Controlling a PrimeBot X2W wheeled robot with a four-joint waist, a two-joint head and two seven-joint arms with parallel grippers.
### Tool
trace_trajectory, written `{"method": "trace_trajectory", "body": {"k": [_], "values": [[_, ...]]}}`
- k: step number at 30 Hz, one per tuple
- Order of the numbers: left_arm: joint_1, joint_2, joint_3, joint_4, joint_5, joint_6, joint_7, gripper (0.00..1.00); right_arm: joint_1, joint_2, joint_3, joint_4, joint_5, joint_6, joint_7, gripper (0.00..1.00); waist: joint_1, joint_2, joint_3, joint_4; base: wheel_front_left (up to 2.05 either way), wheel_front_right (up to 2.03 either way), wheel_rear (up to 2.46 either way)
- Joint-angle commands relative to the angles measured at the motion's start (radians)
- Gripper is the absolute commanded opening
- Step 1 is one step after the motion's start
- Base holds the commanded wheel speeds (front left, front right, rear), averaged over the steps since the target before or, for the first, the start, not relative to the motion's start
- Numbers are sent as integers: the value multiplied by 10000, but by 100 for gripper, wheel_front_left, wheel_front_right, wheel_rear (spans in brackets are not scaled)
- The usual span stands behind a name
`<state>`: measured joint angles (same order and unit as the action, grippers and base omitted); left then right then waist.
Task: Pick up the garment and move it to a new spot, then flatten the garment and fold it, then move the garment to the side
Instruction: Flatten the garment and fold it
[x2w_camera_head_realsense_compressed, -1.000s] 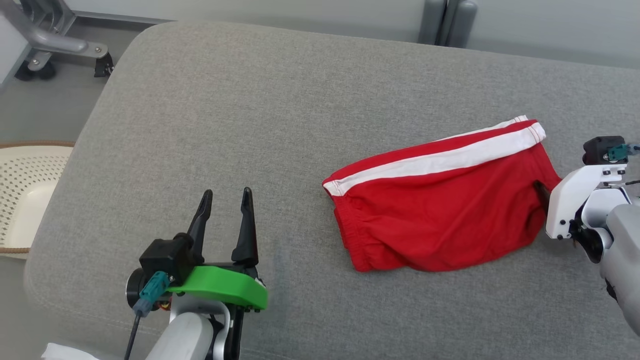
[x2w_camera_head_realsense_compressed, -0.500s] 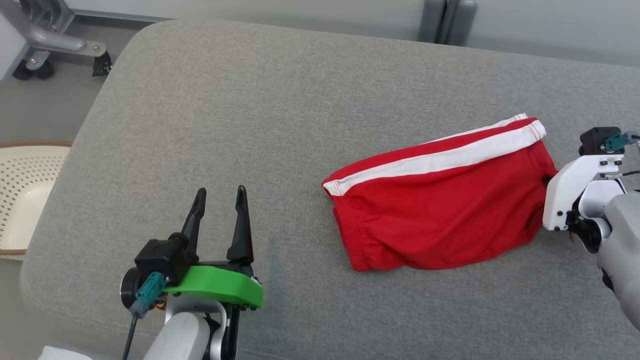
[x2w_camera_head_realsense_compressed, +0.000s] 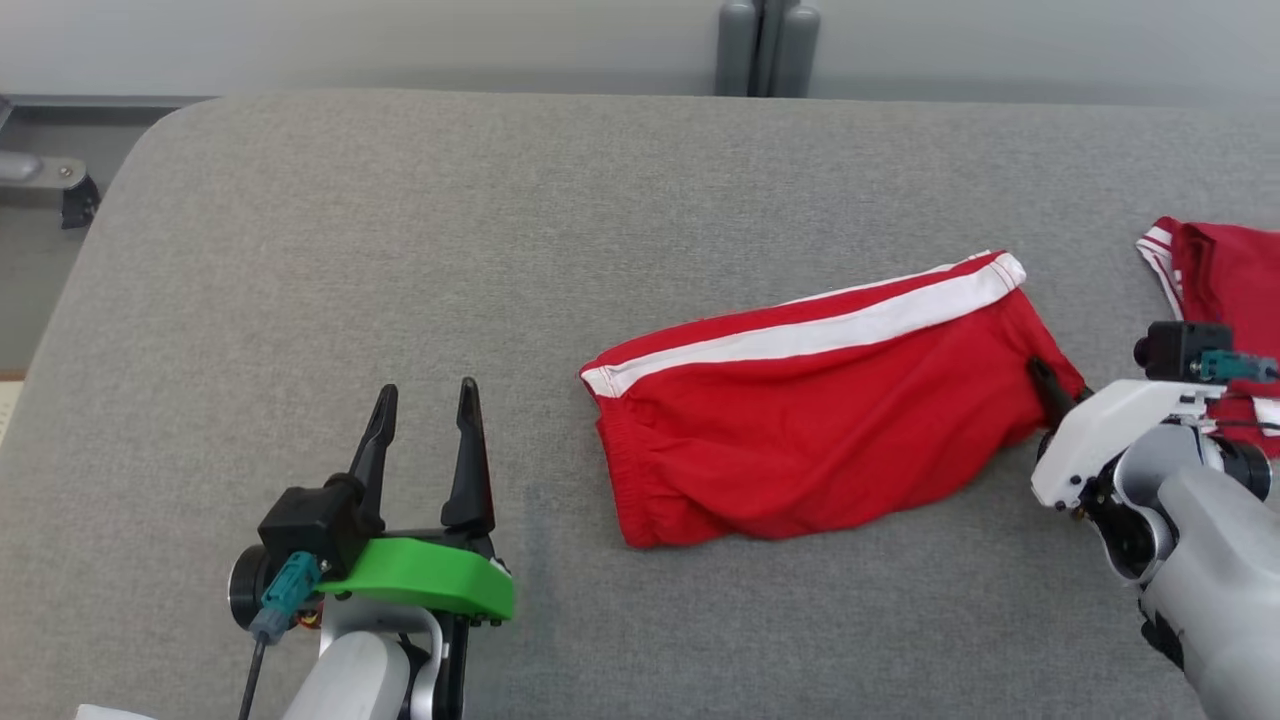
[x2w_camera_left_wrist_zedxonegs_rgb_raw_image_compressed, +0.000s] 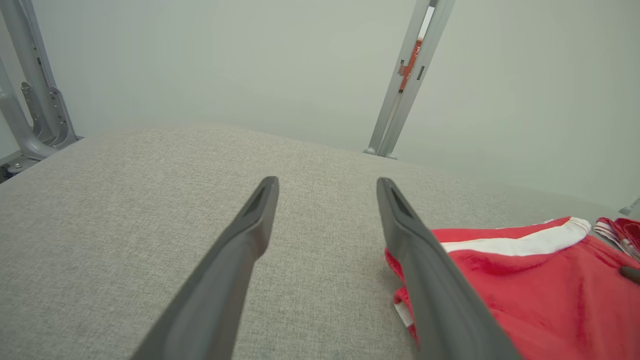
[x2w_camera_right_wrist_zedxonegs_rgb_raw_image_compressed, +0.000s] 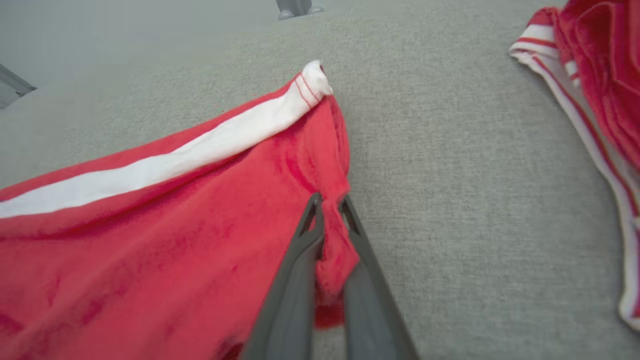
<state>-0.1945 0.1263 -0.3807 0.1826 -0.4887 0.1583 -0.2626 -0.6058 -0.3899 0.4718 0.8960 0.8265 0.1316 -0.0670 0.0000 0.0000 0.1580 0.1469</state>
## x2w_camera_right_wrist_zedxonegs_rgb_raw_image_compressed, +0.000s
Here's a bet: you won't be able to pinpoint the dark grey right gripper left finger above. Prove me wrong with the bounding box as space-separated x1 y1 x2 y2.
240 192 326 360

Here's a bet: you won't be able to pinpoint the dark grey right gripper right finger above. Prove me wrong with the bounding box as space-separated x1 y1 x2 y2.
339 195 418 360

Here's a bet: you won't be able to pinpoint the red shorts with white stripes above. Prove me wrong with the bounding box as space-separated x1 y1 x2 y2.
0 60 362 360

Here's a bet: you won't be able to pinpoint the red white basketball jersey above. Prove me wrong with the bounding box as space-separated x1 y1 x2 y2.
509 0 640 333

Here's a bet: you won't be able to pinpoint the grey fabric sofa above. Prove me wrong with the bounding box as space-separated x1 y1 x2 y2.
0 0 640 360

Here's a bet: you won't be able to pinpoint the grey metal stand base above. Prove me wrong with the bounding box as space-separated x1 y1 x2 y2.
0 62 38 111

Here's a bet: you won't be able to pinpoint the grey partition post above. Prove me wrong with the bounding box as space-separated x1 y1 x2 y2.
276 0 326 21

